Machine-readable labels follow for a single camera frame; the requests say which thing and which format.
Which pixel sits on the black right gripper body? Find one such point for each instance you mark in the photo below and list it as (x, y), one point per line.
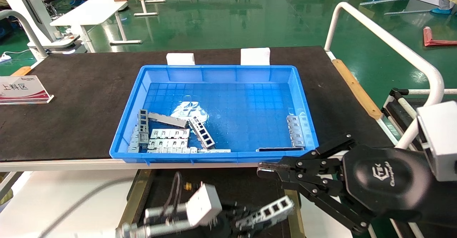
(385, 184)

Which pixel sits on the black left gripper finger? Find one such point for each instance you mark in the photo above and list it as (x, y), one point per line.
(240, 211)
(250, 233)

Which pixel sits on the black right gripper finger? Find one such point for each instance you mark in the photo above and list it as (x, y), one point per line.
(321, 197)
(310, 161)

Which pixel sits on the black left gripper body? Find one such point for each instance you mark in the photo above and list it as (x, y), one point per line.
(223, 227)

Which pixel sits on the metal bracket with square holes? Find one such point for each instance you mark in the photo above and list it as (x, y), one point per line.
(201, 132)
(271, 211)

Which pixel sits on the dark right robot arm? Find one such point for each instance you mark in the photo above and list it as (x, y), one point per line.
(442, 209)

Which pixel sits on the black flat container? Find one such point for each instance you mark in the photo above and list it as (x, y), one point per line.
(228, 181)

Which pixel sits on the grey clip metal part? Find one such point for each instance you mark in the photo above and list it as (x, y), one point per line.
(135, 141)

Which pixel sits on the grey clip metal strip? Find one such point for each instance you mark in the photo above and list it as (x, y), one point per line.
(296, 130)

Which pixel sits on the dark flat metal strip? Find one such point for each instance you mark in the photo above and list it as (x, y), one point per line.
(278, 149)

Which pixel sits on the long thin metal strip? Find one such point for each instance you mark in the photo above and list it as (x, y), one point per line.
(200, 150)

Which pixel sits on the long wooden edge strip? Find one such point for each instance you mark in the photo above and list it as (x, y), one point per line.
(357, 89)

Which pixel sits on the white slotted metal plate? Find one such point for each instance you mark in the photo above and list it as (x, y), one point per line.
(167, 143)
(169, 133)

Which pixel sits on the blue plastic bin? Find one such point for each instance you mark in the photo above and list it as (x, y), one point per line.
(250, 77)

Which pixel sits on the clear plastic bag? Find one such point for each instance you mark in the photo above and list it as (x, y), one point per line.
(189, 107)

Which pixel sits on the flat grey metal plate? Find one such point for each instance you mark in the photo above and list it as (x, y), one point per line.
(167, 120)

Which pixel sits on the white label cards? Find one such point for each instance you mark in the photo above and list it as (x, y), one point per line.
(255, 56)

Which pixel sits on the white tube railing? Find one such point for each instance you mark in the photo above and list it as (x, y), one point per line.
(385, 38)

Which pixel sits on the red folded object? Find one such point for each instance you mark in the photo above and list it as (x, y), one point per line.
(433, 39)

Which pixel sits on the small white foam block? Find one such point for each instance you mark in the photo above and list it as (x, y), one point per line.
(180, 59)

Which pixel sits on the acrylic sign with red print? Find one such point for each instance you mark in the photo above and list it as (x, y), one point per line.
(21, 89)

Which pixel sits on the white table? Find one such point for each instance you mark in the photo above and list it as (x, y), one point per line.
(89, 13)

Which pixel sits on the short wooden piece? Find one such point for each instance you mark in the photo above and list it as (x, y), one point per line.
(21, 71)

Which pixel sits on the grey tube railing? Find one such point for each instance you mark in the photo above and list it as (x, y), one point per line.
(25, 27)

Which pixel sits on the white machine stand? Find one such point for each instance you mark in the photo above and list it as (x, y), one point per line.
(32, 16)

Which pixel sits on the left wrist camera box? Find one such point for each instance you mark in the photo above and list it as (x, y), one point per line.
(203, 204)

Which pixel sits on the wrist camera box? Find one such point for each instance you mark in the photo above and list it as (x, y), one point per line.
(441, 138)
(203, 204)

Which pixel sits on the brass frame rail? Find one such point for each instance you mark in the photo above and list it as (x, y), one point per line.
(294, 225)
(137, 195)

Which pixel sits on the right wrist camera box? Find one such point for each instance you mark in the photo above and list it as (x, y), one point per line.
(441, 138)

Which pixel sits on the black cart frame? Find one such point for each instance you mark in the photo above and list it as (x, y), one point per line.
(400, 105)

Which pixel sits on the short grey holed bracket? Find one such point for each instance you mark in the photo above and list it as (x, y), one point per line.
(143, 122)

